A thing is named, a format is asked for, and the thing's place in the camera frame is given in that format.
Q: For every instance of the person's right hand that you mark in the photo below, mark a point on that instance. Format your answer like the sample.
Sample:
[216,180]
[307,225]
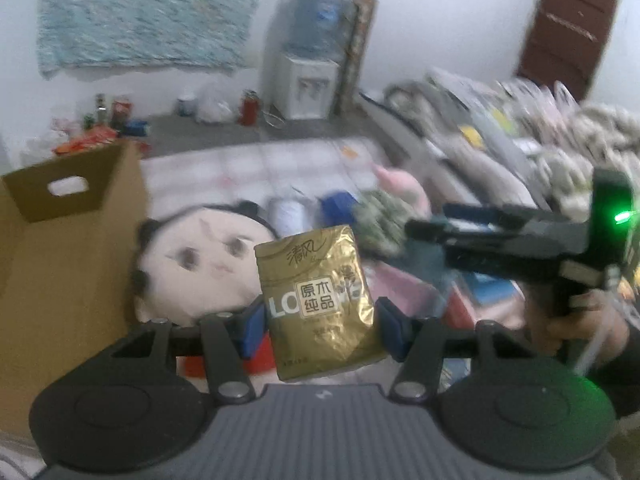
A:
[565,334]

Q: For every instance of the gold tissue packet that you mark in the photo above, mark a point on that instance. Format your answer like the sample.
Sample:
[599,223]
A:
[320,310]

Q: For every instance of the large black-haired plush doll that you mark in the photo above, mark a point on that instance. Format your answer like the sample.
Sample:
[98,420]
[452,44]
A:
[200,260]

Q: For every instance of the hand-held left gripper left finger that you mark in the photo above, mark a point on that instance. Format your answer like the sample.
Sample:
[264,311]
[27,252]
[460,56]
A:
[252,331]

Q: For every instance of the red thermos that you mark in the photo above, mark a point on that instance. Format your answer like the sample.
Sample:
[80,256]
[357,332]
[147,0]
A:
[248,109]

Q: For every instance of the white and blue cup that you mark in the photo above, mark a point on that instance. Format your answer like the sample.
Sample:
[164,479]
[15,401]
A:
[185,107]

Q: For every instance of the patterned leaning board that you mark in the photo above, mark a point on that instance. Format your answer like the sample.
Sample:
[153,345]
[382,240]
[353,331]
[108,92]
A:
[357,50]

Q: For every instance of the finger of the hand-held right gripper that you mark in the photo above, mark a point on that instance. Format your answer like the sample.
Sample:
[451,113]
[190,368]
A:
[500,215]
[500,250]

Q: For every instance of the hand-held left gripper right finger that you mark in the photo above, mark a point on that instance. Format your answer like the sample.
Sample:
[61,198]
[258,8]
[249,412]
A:
[392,331]

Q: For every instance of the white and blue packet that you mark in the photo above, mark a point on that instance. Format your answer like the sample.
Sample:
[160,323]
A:
[287,216]

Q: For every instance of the brown cardboard box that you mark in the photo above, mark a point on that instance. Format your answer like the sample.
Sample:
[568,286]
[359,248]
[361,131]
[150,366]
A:
[65,285]

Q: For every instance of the orange snack bag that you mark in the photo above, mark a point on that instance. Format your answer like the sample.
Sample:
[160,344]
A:
[85,141]

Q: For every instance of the teal floral wall cloth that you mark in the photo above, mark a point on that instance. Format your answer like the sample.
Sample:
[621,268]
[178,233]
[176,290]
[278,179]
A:
[145,10]

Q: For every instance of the grey folded bedding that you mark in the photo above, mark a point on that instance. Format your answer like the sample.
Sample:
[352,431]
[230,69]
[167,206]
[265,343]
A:
[450,160]

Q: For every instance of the brown wooden door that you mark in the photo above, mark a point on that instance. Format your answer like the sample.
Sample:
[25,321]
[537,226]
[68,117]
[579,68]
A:
[565,30]

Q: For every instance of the crumpled white plastic bag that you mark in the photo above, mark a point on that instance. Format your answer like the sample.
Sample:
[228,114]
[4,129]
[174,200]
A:
[45,140]

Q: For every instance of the pink plush toy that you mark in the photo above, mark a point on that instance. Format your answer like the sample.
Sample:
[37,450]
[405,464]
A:
[405,186]

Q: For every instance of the white fluffy blanket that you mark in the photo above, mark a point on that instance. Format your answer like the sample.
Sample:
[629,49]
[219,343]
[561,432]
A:
[600,135]

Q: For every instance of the pink towel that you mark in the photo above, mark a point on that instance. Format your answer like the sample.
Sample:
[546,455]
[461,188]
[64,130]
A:
[397,285]

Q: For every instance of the camouflage cloth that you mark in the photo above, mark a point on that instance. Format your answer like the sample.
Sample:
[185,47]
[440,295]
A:
[385,220]

